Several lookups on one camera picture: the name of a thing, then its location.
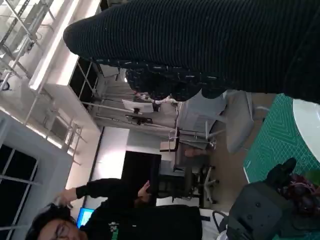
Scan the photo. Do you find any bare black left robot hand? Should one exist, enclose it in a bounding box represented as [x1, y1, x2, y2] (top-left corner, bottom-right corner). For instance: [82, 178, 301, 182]
[226, 157, 320, 240]

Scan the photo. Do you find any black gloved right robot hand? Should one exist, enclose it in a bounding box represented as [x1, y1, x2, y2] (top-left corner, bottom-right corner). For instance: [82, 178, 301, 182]
[62, 0, 320, 105]

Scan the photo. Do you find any red toy grape bunch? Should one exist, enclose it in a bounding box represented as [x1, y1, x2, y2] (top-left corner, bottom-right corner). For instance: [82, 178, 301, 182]
[284, 169, 320, 216]

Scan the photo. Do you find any white plate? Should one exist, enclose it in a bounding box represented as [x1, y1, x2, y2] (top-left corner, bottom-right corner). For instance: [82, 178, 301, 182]
[292, 98, 320, 162]

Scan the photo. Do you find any green cutting mat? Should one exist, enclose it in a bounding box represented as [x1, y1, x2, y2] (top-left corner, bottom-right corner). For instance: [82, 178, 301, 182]
[242, 93, 320, 185]

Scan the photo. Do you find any black office chair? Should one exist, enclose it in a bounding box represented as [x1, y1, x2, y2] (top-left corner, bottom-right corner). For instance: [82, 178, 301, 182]
[157, 163, 221, 208]

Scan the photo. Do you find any white monitor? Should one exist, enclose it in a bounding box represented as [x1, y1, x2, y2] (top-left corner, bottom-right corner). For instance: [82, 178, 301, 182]
[121, 98, 154, 115]

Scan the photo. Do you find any person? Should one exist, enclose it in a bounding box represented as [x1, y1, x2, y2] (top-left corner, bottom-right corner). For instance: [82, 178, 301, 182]
[24, 178, 203, 240]

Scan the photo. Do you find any large black screen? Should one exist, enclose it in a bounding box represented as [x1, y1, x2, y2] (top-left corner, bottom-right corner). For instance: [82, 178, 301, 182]
[121, 150, 163, 201]

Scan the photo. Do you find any laptop with blue screen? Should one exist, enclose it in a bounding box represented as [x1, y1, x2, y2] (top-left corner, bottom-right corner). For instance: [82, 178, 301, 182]
[76, 207, 95, 229]

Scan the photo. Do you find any grey chair with white frame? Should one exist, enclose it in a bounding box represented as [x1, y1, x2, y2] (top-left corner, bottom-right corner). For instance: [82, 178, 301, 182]
[204, 89, 271, 155]

